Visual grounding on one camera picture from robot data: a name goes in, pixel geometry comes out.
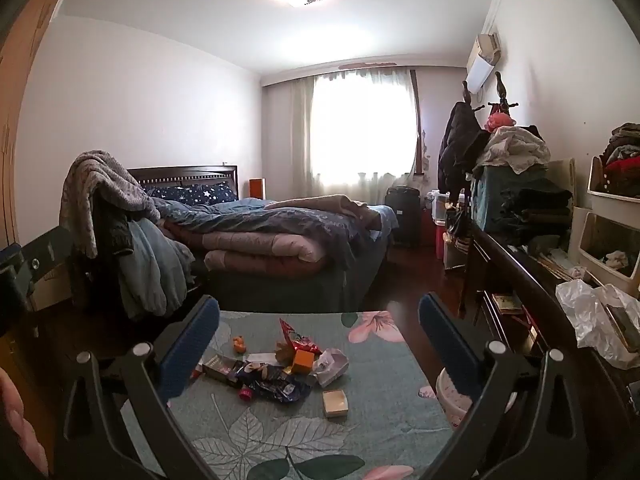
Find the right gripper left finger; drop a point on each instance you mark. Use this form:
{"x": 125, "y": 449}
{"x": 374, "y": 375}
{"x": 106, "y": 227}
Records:
{"x": 94, "y": 442}

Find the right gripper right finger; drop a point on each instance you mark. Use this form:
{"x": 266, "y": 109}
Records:
{"x": 551, "y": 442}

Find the pink speckled trash bin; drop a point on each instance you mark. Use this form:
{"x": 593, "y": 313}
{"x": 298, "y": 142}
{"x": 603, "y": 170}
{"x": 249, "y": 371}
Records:
{"x": 455, "y": 405}

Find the open silver carton box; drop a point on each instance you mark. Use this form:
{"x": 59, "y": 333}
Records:
{"x": 223, "y": 369}

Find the white plastic bag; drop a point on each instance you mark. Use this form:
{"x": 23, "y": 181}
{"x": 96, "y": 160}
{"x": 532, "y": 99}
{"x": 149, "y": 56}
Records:
{"x": 585, "y": 308}

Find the small red bottle cap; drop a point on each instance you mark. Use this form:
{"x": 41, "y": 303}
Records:
{"x": 246, "y": 394}

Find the dark wooden desk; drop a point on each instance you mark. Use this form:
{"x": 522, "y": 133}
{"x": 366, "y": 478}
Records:
{"x": 507, "y": 293}

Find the small orange toy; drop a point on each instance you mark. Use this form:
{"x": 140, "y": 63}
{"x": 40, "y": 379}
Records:
{"x": 238, "y": 345}

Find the dark blue snack wrapper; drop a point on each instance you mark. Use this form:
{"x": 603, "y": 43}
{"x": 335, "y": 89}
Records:
{"x": 272, "y": 383}

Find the blue star pillow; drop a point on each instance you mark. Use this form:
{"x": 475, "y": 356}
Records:
{"x": 194, "y": 194}

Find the small tan cardboard box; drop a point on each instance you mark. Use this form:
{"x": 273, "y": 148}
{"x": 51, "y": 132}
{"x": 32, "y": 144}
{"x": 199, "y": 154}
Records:
{"x": 335, "y": 403}

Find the orange small box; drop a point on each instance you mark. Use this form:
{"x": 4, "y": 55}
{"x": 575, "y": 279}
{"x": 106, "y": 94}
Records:
{"x": 303, "y": 362}

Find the red foil wrapper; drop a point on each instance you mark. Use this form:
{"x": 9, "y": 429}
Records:
{"x": 293, "y": 342}

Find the white storage rack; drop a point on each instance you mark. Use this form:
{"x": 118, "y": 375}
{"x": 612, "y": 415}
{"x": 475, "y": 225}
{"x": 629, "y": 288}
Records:
{"x": 608, "y": 238}

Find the crumpled white pink paper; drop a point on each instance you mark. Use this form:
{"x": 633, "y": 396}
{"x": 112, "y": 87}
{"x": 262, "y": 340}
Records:
{"x": 330, "y": 365}

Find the pink folded quilt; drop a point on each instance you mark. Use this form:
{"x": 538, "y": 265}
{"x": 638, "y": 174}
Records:
{"x": 255, "y": 253}

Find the bed with dark headboard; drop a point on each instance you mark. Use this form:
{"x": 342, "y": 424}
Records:
{"x": 332, "y": 289}

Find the dark blue duvet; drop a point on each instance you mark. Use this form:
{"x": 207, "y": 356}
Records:
{"x": 340, "y": 236}

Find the orange bedside cabinet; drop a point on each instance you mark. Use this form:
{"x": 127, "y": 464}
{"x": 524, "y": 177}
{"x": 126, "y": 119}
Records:
{"x": 257, "y": 188}

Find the black suitcase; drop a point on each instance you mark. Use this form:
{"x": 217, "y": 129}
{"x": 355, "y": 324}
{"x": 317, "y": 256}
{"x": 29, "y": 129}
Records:
{"x": 406, "y": 204}

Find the black hanging coat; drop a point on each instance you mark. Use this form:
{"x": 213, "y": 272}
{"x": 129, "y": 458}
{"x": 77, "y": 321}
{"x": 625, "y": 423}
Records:
{"x": 462, "y": 143}

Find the white sheer curtain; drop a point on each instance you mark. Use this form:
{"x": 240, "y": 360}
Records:
{"x": 353, "y": 132}

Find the white air conditioner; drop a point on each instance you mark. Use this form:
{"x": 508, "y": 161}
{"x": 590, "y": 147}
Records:
{"x": 484, "y": 57}

